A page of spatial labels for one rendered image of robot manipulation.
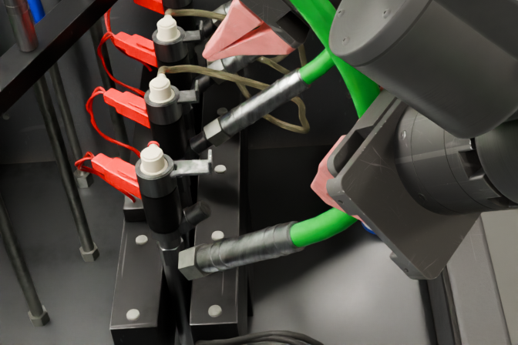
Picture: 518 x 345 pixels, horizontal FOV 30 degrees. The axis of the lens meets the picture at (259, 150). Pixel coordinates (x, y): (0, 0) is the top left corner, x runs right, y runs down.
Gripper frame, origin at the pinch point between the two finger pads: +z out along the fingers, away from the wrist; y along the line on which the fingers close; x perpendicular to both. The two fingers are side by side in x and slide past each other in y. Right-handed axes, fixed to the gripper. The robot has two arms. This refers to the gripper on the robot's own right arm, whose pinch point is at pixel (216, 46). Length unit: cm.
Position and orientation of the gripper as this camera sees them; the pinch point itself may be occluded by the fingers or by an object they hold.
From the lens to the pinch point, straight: 62.6
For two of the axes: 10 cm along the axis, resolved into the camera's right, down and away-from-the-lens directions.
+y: -7.3, -6.1, -3.1
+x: -2.6, 6.7, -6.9
